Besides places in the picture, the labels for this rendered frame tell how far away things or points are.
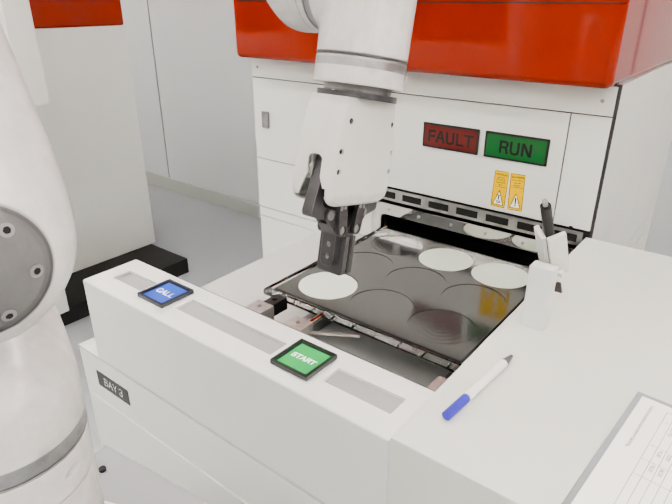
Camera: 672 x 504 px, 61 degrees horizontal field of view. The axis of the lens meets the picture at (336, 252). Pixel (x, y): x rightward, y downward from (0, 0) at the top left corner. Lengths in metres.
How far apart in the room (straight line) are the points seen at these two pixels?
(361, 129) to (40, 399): 0.33
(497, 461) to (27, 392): 0.39
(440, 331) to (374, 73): 0.46
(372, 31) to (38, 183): 0.30
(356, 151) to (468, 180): 0.63
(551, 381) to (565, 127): 0.51
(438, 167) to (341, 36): 0.67
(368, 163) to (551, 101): 0.56
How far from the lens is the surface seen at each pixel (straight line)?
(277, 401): 0.66
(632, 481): 0.58
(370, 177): 0.54
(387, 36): 0.51
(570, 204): 1.07
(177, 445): 0.91
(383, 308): 0.90
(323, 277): 0.99
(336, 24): 0.52
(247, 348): 0.70
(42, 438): 0.45
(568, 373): 0.70
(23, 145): 0.33
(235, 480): 0.83
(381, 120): 0.54
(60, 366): 0.46
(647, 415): 0.66
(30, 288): 0.33
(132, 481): 0.70
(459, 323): 0.88
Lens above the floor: 1.35
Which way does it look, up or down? 24 degrees down
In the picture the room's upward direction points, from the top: straight up
